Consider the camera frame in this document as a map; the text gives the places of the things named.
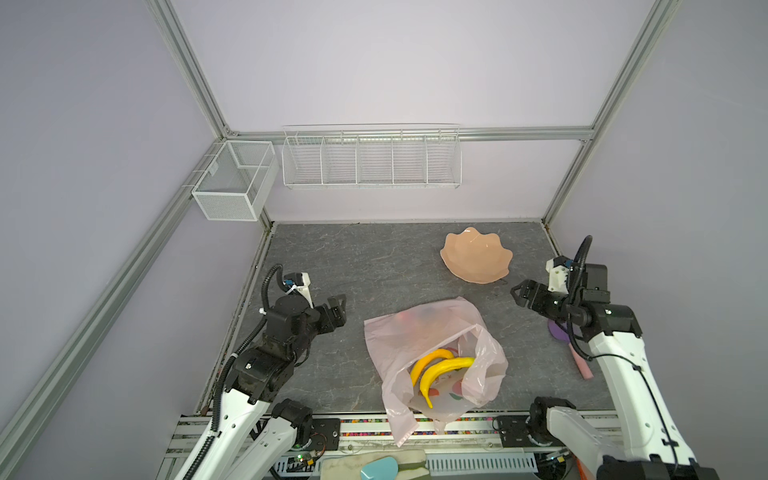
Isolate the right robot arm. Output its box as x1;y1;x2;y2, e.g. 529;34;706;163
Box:
511;236;718;479

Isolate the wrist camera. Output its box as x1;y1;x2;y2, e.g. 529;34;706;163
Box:
545;256;572;294
282;272;314;307

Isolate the pink plastic bag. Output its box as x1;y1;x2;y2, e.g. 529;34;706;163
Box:
364;297;508;447

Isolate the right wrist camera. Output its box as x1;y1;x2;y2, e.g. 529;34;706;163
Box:
545;256;572;294

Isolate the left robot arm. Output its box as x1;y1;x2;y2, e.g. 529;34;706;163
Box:
177;264;347;479

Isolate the yellow green banana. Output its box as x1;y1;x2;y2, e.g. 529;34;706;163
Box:
410;349;455;386

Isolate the light blue object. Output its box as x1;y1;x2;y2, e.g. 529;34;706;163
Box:
360;456;399;480

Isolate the white wire shelf basket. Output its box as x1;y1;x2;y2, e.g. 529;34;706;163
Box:
282;123;463;189

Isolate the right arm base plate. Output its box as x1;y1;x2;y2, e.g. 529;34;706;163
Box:
492;414;537;448

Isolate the white mesh box basket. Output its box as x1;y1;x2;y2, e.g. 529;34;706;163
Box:
192;140;279;222

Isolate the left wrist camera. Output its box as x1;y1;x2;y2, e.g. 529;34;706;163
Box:
282;272;314;307

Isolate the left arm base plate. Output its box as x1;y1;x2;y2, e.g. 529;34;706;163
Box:
293;417;341;451

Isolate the beige scalloped fruit bowl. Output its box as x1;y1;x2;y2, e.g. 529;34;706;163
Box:
440;227;513;285

